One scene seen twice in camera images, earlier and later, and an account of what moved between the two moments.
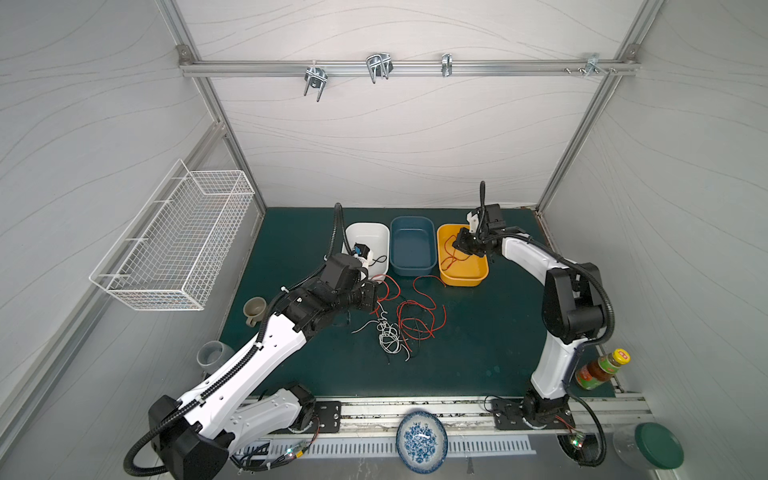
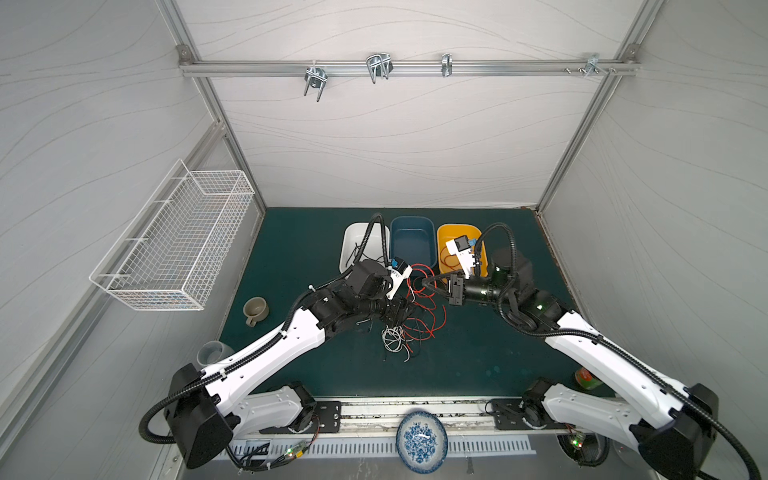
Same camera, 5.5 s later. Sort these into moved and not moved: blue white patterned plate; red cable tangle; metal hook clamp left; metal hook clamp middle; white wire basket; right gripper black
Moved: red cable tangle; right gripper black
Not moved: blue white patterned plate; metal hook clamp middle; metal hook clamp left; white wire basket
